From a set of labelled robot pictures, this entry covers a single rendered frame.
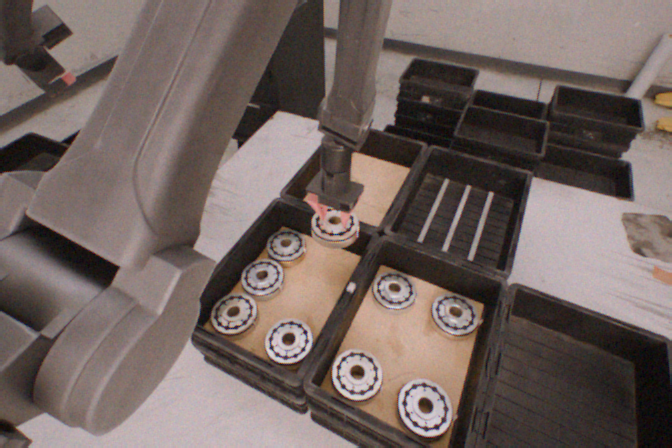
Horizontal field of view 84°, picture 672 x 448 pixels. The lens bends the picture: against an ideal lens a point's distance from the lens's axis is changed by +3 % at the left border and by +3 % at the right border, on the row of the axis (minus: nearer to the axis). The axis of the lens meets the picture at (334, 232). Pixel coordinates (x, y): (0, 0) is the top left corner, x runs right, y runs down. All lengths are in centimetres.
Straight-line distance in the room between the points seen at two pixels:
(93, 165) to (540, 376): 87
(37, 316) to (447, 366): 76
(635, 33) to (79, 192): 388
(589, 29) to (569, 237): 268
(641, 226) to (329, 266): 104
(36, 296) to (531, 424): 82
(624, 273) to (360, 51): 111
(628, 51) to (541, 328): 321
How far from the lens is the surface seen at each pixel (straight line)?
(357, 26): 45
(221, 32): 19
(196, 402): 100
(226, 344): 77
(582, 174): 226
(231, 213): 130
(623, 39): 394
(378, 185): 117
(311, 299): 90
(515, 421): 88
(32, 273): 22
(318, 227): 79
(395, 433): 71
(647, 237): 153
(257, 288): 90
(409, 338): 87
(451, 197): 118
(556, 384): 94
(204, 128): 19
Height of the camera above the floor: 161
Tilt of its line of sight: 49 degrees down
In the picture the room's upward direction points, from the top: straight up
